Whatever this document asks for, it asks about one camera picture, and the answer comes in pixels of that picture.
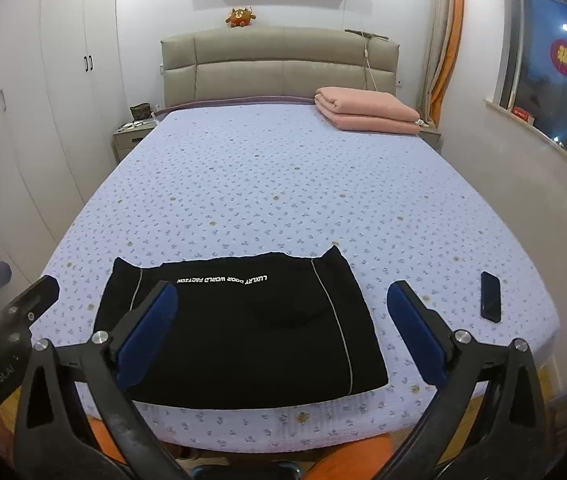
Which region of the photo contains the red round window sticker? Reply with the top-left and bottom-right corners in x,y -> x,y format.
549,38 -> 567,76

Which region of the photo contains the white hanging cord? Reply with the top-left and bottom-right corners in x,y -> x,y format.
361,30 -> 379,93

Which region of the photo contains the thin wooden stick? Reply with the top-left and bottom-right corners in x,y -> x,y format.
344,28 -> 389,41

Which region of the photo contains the beige and orange curtain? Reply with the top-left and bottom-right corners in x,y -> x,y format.
421,0 -> 465,126

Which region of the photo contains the white wardrobe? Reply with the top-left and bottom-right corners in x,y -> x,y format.
0,0 -> 129,281

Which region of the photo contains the window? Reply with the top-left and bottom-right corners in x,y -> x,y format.
498,0 -> 567,171

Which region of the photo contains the bed with floral sheet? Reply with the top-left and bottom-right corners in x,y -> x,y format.
28,105 -> 561,456

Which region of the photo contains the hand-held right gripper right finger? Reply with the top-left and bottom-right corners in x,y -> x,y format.
378,280 -> 549,480

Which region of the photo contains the grey nightstand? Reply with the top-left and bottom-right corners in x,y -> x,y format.
112,121 -> 157,166
418,122 -> 443,151

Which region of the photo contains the folded pink blanket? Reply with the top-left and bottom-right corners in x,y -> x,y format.
314,86 -> 421,136

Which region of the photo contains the beige padded headboard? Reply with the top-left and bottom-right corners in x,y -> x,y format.
160,26 -> 400,109

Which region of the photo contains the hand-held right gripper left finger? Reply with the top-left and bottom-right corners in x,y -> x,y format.
14,280 -> 187,480

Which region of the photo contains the black smartphone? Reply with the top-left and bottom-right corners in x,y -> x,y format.
479,271 -> 502,323

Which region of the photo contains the black hooded jacket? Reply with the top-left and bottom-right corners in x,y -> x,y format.
94,244 -> 389,410

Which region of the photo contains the orange plush toy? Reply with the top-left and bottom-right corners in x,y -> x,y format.
225,6 -> 257,29

